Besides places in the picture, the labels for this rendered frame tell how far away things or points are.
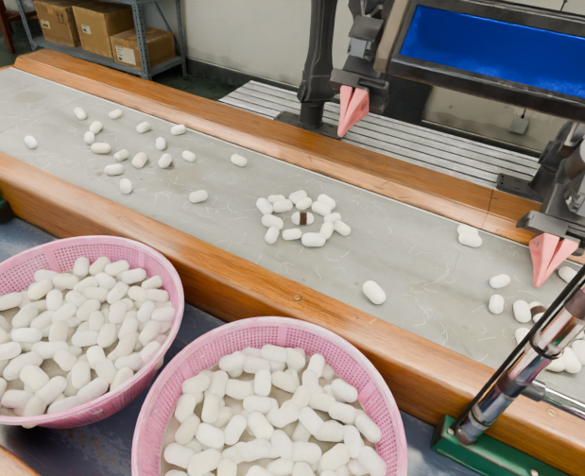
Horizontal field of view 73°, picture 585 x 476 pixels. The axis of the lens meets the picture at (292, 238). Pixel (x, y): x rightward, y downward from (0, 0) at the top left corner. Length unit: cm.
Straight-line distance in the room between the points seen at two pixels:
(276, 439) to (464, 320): 31
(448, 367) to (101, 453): 41
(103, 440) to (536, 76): 58
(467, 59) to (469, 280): 36
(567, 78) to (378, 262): 35
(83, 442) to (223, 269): 26
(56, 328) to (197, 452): 23
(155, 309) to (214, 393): 15
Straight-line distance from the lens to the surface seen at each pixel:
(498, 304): 64
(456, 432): 54
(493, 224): 79
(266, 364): 50
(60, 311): 59
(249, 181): 77
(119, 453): 55
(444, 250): 71
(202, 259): 58
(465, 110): 272
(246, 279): 55
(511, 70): 42
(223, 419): 48
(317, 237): 63
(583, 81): 43
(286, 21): 289
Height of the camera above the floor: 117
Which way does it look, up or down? 42 degrees down
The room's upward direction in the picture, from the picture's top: 7 degrees clockwise
